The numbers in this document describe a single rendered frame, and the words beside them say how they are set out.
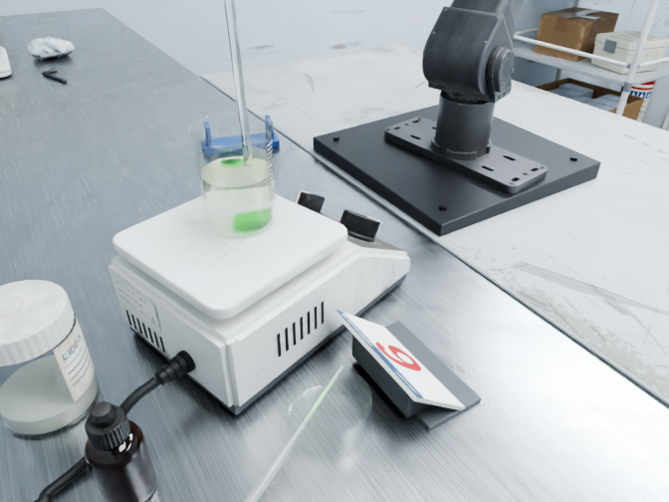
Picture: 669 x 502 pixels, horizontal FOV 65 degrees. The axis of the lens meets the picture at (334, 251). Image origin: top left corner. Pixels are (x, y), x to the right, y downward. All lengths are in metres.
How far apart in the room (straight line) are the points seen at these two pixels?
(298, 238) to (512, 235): 0.26
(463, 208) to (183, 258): 0.31
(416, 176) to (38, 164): 0.46
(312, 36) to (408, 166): 1.50
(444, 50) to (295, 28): 1.49
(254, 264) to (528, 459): 0.20
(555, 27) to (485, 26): 2.06
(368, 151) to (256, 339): 0.38
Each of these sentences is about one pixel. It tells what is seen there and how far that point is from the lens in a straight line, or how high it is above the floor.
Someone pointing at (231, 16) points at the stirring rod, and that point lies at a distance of 0.33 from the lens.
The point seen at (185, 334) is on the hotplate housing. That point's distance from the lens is 0.34.
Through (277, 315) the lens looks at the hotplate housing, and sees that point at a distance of 0.33.
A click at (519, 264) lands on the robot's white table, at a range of 0.51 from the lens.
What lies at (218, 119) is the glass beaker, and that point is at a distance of 0.37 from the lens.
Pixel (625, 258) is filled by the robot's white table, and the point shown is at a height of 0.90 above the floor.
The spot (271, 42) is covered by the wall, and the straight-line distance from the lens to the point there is 2.01.
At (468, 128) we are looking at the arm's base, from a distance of 0.62.
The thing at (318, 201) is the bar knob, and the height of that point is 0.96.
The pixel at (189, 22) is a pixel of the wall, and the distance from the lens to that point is 1.89.
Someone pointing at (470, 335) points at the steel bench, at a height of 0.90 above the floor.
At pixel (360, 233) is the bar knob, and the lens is 0.43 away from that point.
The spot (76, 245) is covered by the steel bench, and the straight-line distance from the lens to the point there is 0.56.
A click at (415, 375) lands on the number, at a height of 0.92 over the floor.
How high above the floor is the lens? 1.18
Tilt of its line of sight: 34 degrees down
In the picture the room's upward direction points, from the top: 1 degrees clockwise
